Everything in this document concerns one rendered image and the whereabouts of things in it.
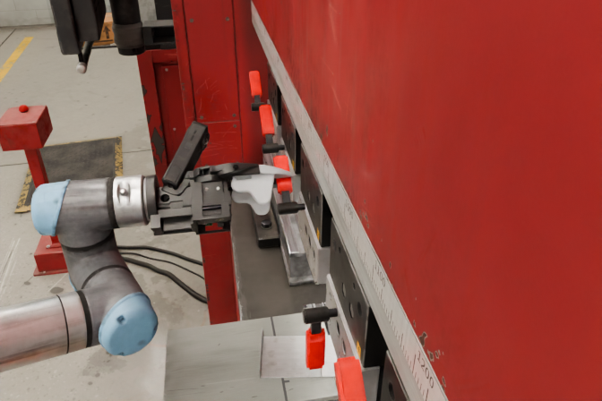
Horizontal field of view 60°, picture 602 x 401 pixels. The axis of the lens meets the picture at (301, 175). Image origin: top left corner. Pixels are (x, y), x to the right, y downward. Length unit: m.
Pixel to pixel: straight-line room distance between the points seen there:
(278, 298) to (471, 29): 0.97
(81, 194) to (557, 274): 0.65
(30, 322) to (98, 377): 1.60
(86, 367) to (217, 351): 1.46
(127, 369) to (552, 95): 2.16
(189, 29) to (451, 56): 1.23
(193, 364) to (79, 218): 0.31
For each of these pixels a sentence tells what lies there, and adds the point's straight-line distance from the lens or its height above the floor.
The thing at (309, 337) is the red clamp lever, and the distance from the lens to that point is 0.65.
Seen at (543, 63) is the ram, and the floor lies 1.62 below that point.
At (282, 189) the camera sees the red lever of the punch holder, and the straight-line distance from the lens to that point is 0.78.
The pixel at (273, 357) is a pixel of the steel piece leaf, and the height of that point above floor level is 1.00.
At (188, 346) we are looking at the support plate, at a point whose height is 1.00.
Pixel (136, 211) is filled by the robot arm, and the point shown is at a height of 1.28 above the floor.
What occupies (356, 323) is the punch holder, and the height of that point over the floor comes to 1.29.
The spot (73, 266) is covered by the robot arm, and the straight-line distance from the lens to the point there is 0.83.
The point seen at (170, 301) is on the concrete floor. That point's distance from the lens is 2.51.
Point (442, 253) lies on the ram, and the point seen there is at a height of 1.49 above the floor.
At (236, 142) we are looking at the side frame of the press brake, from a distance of 1.61.
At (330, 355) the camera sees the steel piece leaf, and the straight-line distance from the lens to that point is 0.90.
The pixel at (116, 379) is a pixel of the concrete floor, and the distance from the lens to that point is 2.27.
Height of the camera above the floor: 1.69
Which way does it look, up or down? 30 degrees down
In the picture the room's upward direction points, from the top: straight up
